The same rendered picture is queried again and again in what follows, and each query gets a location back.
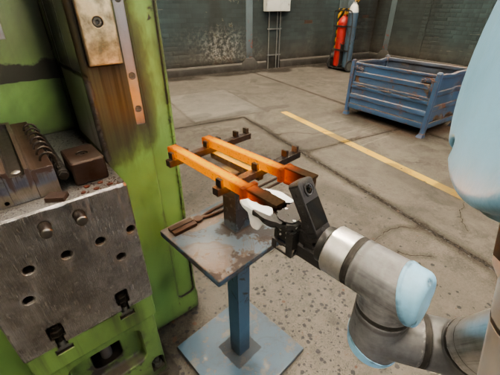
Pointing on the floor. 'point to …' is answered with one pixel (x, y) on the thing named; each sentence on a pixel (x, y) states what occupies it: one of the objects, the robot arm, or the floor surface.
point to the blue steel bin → (405, 91)
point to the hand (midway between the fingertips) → (254, 194)
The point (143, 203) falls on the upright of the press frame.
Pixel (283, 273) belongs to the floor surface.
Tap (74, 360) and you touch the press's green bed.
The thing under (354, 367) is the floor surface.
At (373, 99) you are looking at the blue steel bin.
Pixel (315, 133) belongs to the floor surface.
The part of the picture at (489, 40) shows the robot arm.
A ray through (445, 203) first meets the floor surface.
